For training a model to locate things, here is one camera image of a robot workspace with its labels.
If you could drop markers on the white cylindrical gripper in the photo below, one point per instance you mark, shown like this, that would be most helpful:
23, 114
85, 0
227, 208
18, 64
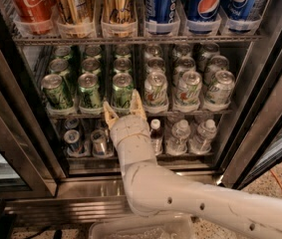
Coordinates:
130, 128

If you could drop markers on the green can column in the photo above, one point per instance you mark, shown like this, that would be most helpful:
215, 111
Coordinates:
90, 97
91, 65
123, 51
123, 65
123, 86
93, 51

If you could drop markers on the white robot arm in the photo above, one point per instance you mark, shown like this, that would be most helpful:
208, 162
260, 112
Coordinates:
151, 188

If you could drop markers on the silver can bottom back right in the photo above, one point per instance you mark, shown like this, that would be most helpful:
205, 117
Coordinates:
101, 124

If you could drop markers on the silver can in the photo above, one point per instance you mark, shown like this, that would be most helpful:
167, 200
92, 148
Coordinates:
100, 143
72, 124
73, 142
101, 124

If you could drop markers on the white diet can front left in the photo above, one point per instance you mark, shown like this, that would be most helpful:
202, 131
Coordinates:
155, 87

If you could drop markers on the white diet can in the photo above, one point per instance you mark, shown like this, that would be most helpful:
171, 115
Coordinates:
181, 66
151, 51
188, 88
215, 64
155, 63
203, 53
220, 88
155, 87
181, 50

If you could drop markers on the silver can bottom front right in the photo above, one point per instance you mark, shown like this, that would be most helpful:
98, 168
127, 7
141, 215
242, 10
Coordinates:
100, 143

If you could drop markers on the silver can bottom back left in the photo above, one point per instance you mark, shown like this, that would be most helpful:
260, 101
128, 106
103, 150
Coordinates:
72, 124

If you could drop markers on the white diet can middle left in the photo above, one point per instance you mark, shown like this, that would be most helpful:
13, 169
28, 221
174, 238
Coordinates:
155, 63

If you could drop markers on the silver can bottom front left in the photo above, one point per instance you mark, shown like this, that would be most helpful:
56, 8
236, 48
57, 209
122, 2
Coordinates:
73, 142

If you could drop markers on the white diet can back left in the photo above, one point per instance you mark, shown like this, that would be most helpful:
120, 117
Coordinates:
151, 51

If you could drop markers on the green can front left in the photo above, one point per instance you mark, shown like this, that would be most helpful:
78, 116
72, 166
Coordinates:
56, 92

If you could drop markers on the green can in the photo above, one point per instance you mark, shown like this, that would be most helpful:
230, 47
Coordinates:
63, 52
56, 92
62, 68

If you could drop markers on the white diet can front middle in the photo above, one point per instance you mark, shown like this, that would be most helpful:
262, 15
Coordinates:
188, 88

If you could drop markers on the white diet can middle centre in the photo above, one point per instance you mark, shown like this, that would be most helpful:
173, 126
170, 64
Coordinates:
181, 66

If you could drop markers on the green can middle left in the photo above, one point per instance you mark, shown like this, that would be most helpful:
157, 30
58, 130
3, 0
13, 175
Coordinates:
62, 68

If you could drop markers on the white diet can back centre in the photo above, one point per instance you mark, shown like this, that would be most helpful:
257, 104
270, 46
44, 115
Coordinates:
181, 50

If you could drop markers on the green can back left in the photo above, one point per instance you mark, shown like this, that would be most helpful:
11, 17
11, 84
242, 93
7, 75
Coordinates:
63, 52

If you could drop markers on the steel fridge base grille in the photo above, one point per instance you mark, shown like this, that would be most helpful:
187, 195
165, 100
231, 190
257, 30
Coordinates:
78, 200

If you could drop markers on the gold can right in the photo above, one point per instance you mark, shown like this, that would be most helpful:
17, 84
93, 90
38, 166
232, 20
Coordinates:
118, 15

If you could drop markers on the gold can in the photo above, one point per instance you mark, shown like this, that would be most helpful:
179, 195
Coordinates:
75, 18
118, 15

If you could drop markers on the white diet can front right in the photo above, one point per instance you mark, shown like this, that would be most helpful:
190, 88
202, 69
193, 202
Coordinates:
220, 88

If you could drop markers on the blue pepsi can left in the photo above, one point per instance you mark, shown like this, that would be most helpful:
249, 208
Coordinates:
159, 15

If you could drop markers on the blue pepsi can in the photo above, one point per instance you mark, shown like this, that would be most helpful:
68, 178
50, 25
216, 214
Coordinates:
243, 13
159, 15
202, 16

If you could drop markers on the white diet can middle right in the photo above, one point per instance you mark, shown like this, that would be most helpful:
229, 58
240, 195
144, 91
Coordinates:
215, 64

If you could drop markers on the white diet can back right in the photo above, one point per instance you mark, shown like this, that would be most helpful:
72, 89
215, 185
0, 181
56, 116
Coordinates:
203, 53

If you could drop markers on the left glass fridge door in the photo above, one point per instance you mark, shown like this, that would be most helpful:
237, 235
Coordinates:
18, 147

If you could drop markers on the gold can left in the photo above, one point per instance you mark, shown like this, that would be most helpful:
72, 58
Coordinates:
75, 18

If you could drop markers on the blue pepsi can middle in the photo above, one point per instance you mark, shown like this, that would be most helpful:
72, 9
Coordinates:
202, 16

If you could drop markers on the red cola can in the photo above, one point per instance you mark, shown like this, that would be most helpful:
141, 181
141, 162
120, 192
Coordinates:
35, 14

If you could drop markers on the right open fridge door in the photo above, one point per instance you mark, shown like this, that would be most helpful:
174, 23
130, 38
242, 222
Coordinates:
254, 133

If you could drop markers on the blue pepsi can right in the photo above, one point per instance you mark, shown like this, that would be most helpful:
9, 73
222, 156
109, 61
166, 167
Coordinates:
243, 13

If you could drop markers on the brown tea bottle right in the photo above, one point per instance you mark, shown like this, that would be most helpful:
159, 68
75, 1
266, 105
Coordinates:
156, 136

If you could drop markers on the clear water bottle right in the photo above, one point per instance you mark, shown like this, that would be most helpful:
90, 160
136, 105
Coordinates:
201, 141

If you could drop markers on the clear plastic bin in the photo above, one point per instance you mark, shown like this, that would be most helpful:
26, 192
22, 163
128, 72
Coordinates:
165, 226

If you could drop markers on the middle wire shelf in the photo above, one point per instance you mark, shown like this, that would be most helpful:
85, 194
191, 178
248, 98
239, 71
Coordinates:
163, 114

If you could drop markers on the wire shelf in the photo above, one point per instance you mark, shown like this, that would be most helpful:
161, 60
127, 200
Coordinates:
41, 41
163, 114

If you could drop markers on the top wire shelf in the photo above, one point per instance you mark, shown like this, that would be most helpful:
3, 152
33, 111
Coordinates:
41, 41

